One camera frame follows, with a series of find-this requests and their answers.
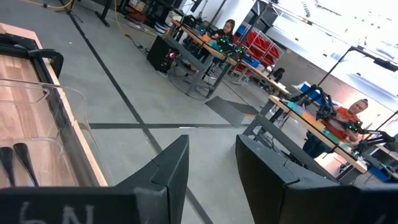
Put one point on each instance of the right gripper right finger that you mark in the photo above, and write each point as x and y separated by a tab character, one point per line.
261	186

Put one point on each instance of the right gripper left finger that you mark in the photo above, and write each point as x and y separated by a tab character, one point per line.
168	177

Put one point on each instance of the small black robot arm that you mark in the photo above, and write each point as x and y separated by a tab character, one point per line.
370	138
230	46
325	109

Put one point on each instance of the grey-legged work desk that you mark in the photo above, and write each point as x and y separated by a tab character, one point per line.
311	124
199	74

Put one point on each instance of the blue storage bin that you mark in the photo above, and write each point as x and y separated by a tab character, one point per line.
311	93

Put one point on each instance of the person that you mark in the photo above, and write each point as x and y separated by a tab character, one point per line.
227	28
342	118

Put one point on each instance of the black computer tower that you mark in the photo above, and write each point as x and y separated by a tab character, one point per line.
158	54

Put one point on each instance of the red storage bin rack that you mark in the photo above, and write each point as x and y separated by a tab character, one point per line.
264	46

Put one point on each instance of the clear plastic bin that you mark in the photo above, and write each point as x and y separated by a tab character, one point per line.
37	93

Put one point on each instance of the black clamp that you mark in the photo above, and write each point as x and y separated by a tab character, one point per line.
46	54

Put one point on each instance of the black stand leg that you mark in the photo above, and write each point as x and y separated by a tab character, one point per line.
104	15

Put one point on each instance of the black metal table frame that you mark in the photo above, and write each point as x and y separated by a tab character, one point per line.
62	115

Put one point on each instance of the black camera frame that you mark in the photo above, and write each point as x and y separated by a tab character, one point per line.
367	54

